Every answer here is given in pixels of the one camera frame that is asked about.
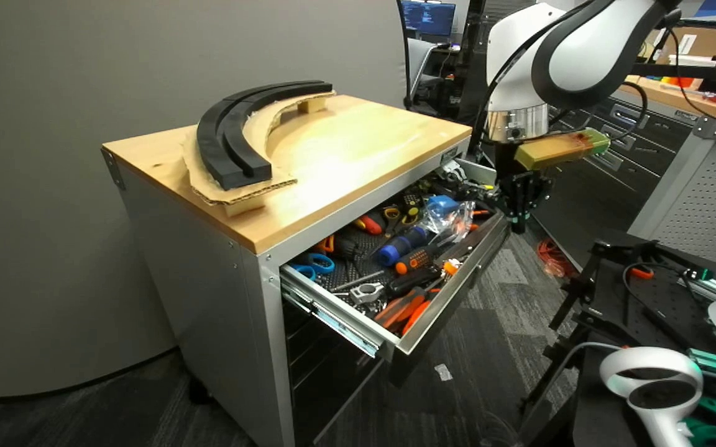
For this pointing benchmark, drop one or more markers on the tan block on robot wrist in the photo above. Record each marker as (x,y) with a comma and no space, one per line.
(557,151)

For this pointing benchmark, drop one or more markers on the black tripod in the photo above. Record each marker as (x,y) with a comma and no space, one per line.
(577,287)

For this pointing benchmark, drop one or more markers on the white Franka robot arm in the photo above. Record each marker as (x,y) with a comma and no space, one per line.
(598,50)

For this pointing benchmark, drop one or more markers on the grey perforated panel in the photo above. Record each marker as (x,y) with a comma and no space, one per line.
(696,199)

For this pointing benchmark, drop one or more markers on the grey cabinet with wooden top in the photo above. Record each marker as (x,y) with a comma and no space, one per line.
(209,281)

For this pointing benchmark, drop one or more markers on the orange tool on floor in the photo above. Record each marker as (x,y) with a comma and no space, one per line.
(553,259)

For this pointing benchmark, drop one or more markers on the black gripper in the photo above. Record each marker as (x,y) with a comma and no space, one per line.
(522,189)

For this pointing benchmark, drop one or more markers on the cardboard box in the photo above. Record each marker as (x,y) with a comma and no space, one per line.
(707,44)

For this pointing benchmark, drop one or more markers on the curved cardboard wooden base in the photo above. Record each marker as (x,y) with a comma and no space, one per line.
(236,199)

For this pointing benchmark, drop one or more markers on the grey partition panel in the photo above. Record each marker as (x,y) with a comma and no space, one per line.
(44,166)

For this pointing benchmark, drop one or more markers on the grey metal tool drawer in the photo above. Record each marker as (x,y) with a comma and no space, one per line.
(458,287)

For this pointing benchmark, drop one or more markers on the clear plastic bag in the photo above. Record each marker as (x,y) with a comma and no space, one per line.
(445,213)

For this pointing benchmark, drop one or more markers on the curved black foam strip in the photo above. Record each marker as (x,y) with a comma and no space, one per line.
(218,151)

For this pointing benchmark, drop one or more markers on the blue screen monitor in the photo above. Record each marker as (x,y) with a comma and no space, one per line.
(428,16)

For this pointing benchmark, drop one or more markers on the white VR controller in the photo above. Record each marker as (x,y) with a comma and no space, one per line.
(622,376)

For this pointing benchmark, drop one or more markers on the silver wrench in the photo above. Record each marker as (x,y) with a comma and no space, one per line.
(363,290)

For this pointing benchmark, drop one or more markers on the wooden work table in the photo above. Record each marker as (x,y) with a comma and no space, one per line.
(690,97)

